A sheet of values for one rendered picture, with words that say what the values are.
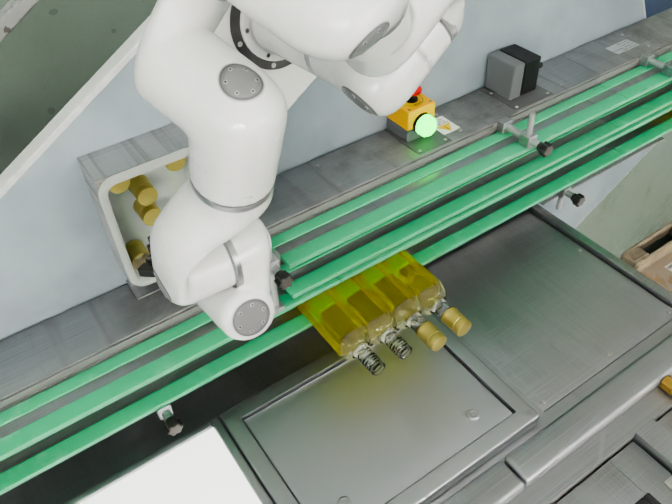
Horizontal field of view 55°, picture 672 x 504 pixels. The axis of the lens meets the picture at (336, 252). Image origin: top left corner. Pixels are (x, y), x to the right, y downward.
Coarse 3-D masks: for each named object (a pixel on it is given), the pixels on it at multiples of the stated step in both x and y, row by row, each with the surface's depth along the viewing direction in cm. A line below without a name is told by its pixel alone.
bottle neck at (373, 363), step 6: (360, 348) 112; (366, 348) 111; (360, 354) 111; (366, 354) 111; (372, 354) 110; (360, 360) 111; (366, 360) 110; (372, 360) 110; (378, 360) 110; (366, 366) 110; (372, 366) 109; (378, 366) 111; (384, 366) 110; (372, 372) 109; (378, 372) 111
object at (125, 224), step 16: (160, 160) 98; (176, 160) 100; (112, 176) 96; (128, 176) 96; (160, 176) 108; (176, 176) 110; (128, 192) 106; (160, 192) 110; (112, 208) 106; (128, 208) 108; (160, 208) 112; (112, 224) 99; (128, 224) 110; (144, 224) 112; (128, 240) 112; (144, 240) 114; (128, 256) 105; (128, 272) 106
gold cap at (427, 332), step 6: (426, 324) 114; (432, 324) 115; (420, 330) 114; (426, 330) 113; (432, 330) 113; (438, 330) 114; (420, 336) 114; (426, 336) 113; (432, 336) 112; (438, 336) 112; (444, 336) 113; (426, 342) 113; (432, 342) 112; (438, 342) 112; (444, 342) 114; (432, 348) 112; (438, 348) 114
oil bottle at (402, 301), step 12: (360, 276) 122; (372, 276) 122; (384, 276) 122; (372, 288) 120; (384, 288) 119; (396, 288) 119; (408, 288) 119; (384, 300) 118; (396, 300) 117; (408, 300) 117; (396, 312) 116; (408, 312) 116; (420, 312) 117
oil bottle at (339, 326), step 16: (304, 304) 119; (320, 304) 117; (336, 304) 117; (320, 320) 116; (336, 320) 114; (352, 320) 114; (336, 336) 112; (352, 336) 112; (368, 336) 113; (352, 352) 112
